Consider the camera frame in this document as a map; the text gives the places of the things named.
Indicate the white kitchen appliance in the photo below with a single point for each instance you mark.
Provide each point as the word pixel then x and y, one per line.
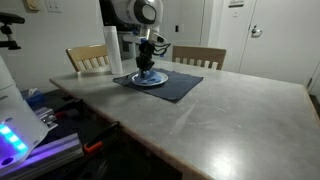
pixel 127 53

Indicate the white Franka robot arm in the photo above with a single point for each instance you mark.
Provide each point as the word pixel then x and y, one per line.
pixel 128 11

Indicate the blue towel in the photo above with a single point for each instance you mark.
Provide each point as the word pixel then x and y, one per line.
pixel 154 80

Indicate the dark blue cloth placemat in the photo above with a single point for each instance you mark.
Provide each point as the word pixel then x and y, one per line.
pixel 180 85

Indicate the blue tissue box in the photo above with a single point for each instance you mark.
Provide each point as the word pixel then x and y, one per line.
pixel 33 100

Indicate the white paper towel roll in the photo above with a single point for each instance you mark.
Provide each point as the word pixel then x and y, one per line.
pixel 113 50

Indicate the black camera on mount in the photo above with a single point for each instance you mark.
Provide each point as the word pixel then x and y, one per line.
pixel 10 18

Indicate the aluminium frame rail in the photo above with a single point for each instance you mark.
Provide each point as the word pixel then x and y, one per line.
pixel 56 150

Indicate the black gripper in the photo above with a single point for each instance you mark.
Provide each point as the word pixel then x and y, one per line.
pixel 146 50

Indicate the beige round wall thermostat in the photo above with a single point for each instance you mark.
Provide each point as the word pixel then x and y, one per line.
pixel 31 5

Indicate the small black door fixture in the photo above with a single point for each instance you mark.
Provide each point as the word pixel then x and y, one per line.
pixel 177 28

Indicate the white round plate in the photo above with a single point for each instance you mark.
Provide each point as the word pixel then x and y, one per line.
pixel 164 78

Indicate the silver metal bracket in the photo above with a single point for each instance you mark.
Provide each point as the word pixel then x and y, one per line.
pixel 46 116

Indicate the light wooden slatted chair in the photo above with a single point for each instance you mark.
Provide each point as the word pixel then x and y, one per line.
pixel 86 51
pixel 200 51

